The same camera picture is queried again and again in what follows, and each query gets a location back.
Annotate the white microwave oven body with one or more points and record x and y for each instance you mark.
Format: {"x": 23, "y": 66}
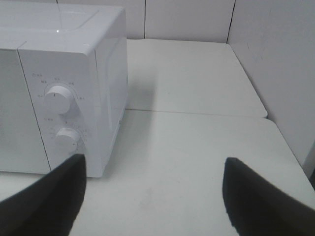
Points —
{"x": 82, "y": 47}

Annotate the white microwave door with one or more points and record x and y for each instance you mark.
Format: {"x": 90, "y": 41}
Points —
{"x": 21, "y": 146}

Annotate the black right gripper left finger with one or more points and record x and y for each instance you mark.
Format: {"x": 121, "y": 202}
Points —
{"x": 49, "y": 206}

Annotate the white microwave knob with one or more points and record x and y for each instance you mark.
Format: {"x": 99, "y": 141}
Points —
{"x": 68, "y": 139}
{"x": 58, "y": 99}

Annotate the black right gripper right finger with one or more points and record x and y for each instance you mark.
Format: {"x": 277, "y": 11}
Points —
{"x": 255, "y": 207}

